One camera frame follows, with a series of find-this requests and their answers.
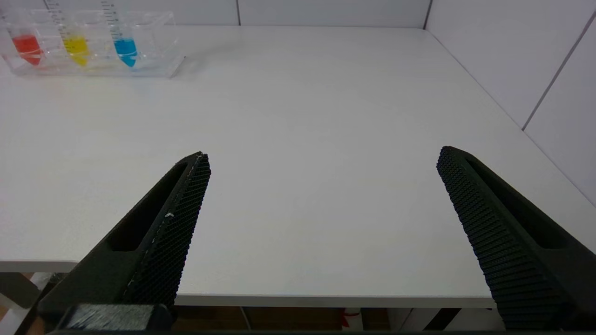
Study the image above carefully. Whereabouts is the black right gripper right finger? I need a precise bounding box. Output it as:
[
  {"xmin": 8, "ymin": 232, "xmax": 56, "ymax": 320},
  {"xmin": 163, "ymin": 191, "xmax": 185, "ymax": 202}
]
[{"xmin": 436, "ymin": 146, "xmax": 596, "ymax": 330}]

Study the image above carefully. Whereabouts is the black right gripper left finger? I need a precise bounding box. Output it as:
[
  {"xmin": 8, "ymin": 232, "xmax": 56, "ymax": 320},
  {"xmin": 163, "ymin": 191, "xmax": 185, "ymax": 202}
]
[{"xmin": 37, "ymin": 152, "xmax": 211, "ymax": 316}]

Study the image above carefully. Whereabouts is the test tube with red pigment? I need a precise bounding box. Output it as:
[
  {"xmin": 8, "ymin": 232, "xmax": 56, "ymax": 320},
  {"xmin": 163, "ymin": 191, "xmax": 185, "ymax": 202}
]
[{"xmin": 1, "ymin": 8, "xmax": 45, "ymax": 66}]

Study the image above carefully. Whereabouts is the clear acrylic test tube rack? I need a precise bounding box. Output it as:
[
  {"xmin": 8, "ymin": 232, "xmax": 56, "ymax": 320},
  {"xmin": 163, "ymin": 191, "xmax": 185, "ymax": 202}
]
[{"xmin": 0, "ymin": 8, "xmax": 186, "ymax": 78}]

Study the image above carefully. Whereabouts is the test tube with blue pigment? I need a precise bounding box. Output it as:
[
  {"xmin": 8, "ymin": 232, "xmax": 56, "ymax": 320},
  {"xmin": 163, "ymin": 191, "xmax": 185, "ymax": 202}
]
[{"xmin": 100, "ymin": 0, "xmax": 139, "ymax": 68}]

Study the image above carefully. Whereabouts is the test tube with yellow pigment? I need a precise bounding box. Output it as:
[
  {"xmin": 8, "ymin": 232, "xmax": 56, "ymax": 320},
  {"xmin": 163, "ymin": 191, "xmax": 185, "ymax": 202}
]
[{"xmin": 46, "ymin": 0, "xmax": 90, "ymax": 67}]

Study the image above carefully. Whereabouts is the black table leg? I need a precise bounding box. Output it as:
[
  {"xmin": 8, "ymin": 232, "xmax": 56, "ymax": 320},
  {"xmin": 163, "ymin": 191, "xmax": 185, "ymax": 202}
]
[{"xmin": 423, "ymin": 308, "xmax": 462, "ymax": 331}]

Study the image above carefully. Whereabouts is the grey table leg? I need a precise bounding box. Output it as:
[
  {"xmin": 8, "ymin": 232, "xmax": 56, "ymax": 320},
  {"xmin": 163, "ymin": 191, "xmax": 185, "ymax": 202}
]
[{"xmin": 0, "ymin": 273, "xmax": 41, "ymax": 309}]

